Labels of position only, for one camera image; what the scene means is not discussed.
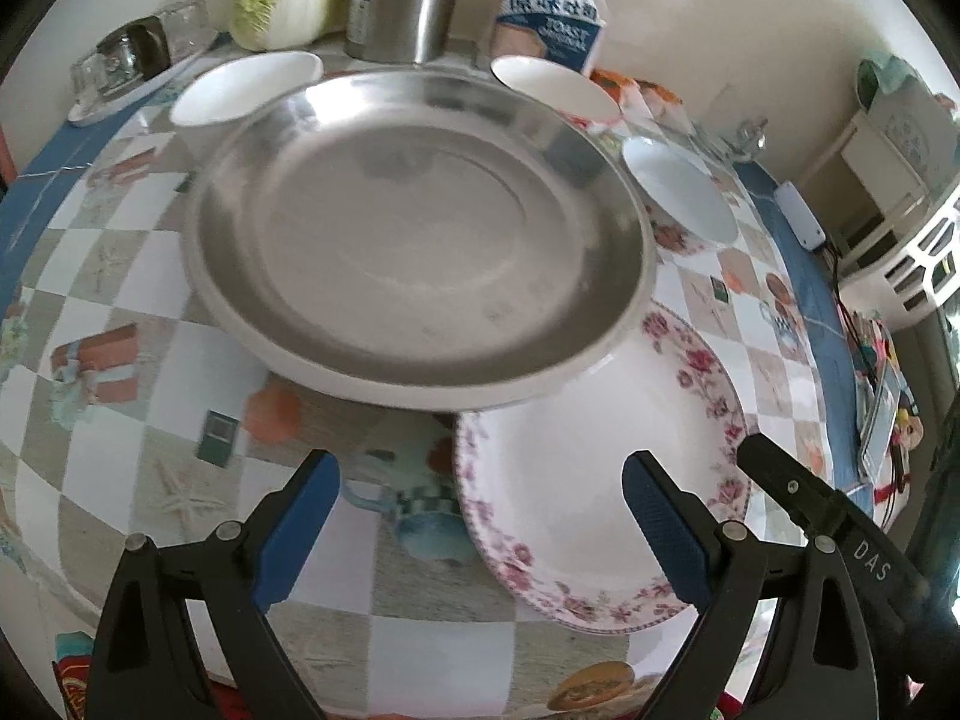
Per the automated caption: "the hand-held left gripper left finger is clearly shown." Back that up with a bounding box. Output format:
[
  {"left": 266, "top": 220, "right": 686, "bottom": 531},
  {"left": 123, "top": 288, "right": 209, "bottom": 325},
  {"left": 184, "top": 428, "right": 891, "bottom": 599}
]
[{"left": 86, "top": 450, "right": 342, "bottom": 720}]

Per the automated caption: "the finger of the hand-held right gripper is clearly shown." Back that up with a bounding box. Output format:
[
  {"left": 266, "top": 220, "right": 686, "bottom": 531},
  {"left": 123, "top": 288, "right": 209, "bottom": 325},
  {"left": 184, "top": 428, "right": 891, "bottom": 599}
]
[{"left": 739, "top": 433, "right": 852, "bottom": 542}]

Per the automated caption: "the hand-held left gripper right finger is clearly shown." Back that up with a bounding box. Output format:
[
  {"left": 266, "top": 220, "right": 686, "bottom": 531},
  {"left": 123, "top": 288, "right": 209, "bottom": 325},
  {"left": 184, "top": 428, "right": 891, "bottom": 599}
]
[{"left": 621, "top": 450, "right": 878, "bottom": 720}]

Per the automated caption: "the pink floral rim plate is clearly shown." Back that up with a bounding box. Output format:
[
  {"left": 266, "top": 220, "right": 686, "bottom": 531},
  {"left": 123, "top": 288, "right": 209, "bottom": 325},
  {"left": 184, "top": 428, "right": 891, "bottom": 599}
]
[{"left": 452, "top": 300, "right": 753, "bottom": 635}]

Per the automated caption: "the white ceramic bowl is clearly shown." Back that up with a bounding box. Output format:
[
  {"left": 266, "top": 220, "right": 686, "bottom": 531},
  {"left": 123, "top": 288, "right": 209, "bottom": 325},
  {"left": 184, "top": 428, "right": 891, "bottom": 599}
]
[
  {"left": 169, "top": 51, "right": 325, "bottom": 128},
  {"left": 621, "top": 136, "right": 741, "bottom": 256},
  {"left": 491, "top": 55, "right": 623, "bottom": 127}
]

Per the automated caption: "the large stainless steel plate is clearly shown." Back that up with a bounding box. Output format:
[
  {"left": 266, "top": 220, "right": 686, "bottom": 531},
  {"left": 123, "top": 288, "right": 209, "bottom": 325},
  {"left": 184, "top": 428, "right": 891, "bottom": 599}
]
[{"left": 184, "top": 64, "right": 659, "bottom": 410}]

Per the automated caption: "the colourful printed packet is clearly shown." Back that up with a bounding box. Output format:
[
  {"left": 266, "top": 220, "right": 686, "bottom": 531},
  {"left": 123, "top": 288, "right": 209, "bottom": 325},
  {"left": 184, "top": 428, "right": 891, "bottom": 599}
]
[{"left": 855, "top": 315, "right": 935, "bottom": 481}]

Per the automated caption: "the white plastic basket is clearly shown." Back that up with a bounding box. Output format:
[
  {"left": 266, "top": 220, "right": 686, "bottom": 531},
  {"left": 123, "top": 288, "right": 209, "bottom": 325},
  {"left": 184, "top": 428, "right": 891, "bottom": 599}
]
[{"left": 836, "top": 195, "right": 960, "bottom": 316}]

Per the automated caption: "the white power adapter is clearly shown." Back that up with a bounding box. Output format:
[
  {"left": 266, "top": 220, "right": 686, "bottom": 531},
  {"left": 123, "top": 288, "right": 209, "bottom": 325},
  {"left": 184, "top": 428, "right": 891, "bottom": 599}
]
[{"left": 772, "top": 181, "right": 826, "bottom": 250}]

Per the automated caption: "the red printed packet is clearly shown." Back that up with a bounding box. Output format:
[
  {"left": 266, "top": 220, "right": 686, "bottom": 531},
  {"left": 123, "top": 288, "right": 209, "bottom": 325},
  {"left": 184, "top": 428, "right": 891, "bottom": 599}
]
[{"left": 51, "top": 656, "right": 100, "bottom": 720}]

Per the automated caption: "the checkered printed tablecloth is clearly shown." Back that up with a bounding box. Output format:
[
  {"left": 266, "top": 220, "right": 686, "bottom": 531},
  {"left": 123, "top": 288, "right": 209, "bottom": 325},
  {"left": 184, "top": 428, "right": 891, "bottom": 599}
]
[{"left": 0, "top": 45, "right": 871, "bottom": 720}]

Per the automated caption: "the white cabinet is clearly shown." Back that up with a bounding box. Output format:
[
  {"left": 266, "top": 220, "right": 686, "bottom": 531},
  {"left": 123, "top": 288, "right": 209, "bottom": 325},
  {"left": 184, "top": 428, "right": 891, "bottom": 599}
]
[{"left": 838, "top": 52, "right": 960, "bottom": 241}]

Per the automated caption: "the small clear glass item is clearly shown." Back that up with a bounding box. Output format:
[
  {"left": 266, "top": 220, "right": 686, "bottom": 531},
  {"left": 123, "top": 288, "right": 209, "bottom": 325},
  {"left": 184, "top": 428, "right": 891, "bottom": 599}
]
[{"left": 733, "top": 116, "right": 771, "bottom": 156}]

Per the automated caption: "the orange snack packet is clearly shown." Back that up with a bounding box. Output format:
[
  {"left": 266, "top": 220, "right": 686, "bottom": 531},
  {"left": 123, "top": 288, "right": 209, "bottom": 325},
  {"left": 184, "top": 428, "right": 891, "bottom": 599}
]
[{"left": 589, "top": 69, "right": 695, "bottom": 136}]

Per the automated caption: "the white oval tray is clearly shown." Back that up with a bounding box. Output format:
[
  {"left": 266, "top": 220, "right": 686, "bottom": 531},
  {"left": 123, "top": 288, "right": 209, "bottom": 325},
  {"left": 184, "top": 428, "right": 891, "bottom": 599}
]
[{"left": 67, "top": 30, "right": 226, "bottom": 127}]

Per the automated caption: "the clear glass cup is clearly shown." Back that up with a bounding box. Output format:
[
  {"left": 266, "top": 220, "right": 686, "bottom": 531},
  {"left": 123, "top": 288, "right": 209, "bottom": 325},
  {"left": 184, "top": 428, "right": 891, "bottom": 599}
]
[
  {"left": 161, "top": 0, "right": 211, "bottom": 57},
  {"left": 71, "top": 37, "right": 143, "bottom": 102}
]

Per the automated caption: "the toast bread bag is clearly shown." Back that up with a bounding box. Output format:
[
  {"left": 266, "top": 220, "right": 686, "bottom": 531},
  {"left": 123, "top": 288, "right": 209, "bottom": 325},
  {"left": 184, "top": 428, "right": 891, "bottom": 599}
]
[{"left": 489, "top": 0, "right": 610, "bottom": 76}]

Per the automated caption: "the stainless steel thermos kettle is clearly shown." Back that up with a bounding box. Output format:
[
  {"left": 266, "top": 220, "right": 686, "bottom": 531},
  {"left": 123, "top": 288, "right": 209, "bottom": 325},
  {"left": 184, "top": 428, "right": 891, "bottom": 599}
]
[{"left": 343, "top": 0, "right": 488, "bottom": 65}]

